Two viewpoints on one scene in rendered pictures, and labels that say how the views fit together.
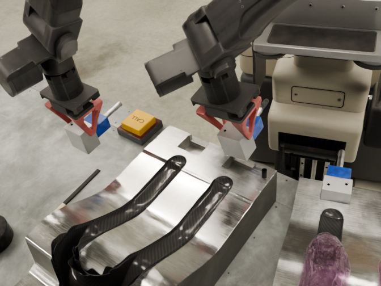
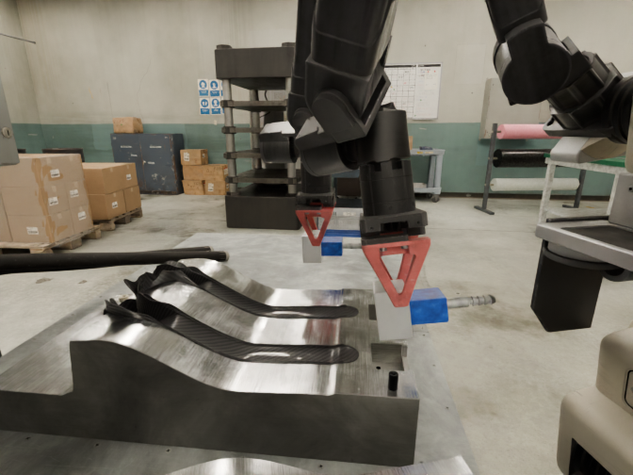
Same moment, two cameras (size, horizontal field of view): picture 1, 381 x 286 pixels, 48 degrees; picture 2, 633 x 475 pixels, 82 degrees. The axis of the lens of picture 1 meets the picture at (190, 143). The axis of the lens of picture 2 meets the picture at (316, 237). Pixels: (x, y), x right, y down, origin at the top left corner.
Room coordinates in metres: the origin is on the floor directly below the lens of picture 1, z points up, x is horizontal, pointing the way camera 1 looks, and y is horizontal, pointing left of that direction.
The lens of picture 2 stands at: (0.27, -0.33, 1.15)
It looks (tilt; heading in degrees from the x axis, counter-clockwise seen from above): 16 degrees down; 53
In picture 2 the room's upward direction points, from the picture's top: straight up
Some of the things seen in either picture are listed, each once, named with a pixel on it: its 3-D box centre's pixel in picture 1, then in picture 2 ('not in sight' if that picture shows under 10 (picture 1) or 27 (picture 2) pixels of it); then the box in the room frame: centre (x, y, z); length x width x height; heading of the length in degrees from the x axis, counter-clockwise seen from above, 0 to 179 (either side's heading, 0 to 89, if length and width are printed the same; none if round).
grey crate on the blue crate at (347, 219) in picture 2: not in sight; (348, 219); (2.71, 2.38, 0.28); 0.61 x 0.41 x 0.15; 135
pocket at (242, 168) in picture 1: (239, 170); (390, 369); (0.56, -0.09, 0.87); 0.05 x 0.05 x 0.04; 47
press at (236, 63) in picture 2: not in sight; (275, 140); (2.84, 4.05, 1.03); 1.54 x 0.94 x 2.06; 45
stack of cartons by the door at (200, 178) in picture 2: not in sight; (205, 171); (2.74, 6.46, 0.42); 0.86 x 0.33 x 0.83; 135
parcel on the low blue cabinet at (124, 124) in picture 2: not in sight; (127, 125); (1.67, 7.40, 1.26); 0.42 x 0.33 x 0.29; 135
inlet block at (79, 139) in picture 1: (98, 121); (337, 246); (0.70, 0.18, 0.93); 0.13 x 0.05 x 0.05; 137
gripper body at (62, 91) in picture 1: (65, 83); (316, 181); (0.67, 0.21, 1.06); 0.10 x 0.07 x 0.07; 47
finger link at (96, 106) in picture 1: (81, 114); (316, 220); (0.67, 0.20, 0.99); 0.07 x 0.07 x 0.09; 47
